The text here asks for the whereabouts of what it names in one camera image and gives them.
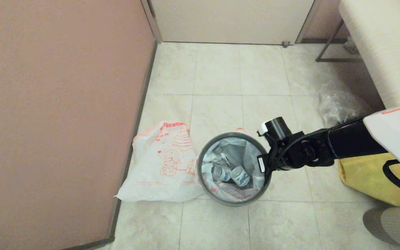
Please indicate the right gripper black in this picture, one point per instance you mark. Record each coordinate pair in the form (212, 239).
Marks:
(285, 156)

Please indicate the used white red-print trash bag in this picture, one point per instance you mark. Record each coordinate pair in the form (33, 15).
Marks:
(245, 152)

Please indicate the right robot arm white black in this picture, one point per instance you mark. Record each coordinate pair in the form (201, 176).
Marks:
(352, 139)

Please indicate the clear plastic bag dark contents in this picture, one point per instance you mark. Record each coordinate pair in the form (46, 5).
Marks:
(335, 104)

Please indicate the yellow fabric tote bag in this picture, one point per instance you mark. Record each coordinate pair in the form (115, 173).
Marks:
(363, 180)

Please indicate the flat white cartoon-print plastic bag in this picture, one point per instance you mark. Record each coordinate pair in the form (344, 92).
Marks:
(151, 173)

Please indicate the clear plastic water bottle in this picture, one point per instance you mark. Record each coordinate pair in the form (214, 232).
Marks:
(240, 176)
(222, 156)
(221, 172)

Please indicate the small clear plastic item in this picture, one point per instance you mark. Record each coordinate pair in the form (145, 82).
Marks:
(351, 47)

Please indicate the beige door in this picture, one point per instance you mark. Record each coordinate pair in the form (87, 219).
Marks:
(231, 21)

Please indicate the white wood-grain table top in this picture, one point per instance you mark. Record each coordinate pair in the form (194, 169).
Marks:
(387, 52)

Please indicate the right wrist camera black cylinder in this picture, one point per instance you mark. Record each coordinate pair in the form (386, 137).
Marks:
(278, 129)

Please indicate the dark metal table frame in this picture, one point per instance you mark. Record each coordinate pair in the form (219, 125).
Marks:
(335, 60)

